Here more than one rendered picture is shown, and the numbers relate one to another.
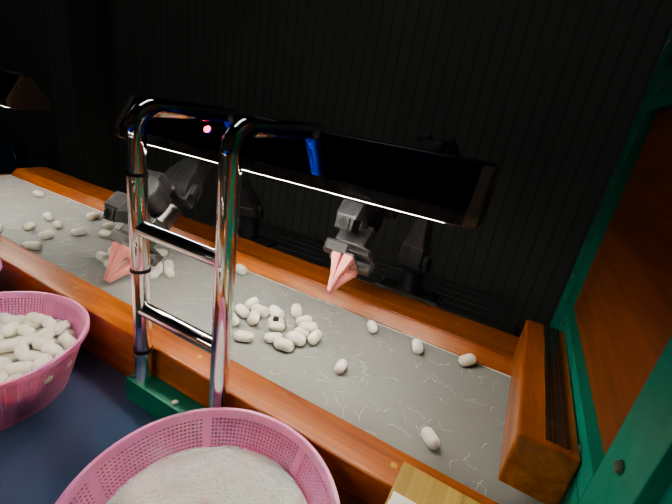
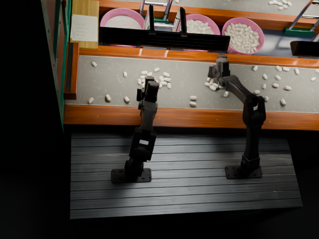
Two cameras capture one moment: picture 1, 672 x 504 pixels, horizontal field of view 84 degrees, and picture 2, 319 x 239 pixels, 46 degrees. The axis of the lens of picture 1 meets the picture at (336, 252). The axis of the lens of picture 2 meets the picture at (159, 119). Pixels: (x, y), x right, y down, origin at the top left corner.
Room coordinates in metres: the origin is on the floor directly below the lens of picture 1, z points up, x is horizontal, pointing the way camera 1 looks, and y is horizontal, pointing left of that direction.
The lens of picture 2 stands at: (1.39, -0.63, 2.51)
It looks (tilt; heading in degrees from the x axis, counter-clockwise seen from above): 64 degrees down; 132
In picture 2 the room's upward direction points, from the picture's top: 23 degrees clockwise
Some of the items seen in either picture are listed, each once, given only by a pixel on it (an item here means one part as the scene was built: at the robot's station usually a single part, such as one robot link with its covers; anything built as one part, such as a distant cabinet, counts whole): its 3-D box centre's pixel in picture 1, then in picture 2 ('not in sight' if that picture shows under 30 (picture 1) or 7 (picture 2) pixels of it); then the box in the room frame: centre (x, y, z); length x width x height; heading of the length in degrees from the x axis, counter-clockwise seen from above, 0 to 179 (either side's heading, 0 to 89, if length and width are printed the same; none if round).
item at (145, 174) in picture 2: (411, 280); (132, 173); (1.02, -0.24, 0.71); 0.20 x 0.07 x 0.08; 67
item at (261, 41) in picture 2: not in sight; (240, 40); (0.54, 0.74, 0.72); 0.27 x 0.27 x 0.10
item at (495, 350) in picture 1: (197, 260); (230, 124); (0.99, 0.40, 0.67); 1.81 x 0.12 x 0.19; 65
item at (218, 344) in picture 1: (224, 270); (159, 44); (0.49, 0.16, 0.90); 0.20 x 0.19 x 0.45; 65
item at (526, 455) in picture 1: (538, 390); (71, 70); (0.43, -0.31, 0.83); 0.30 x 0.06 x 0.07; 155
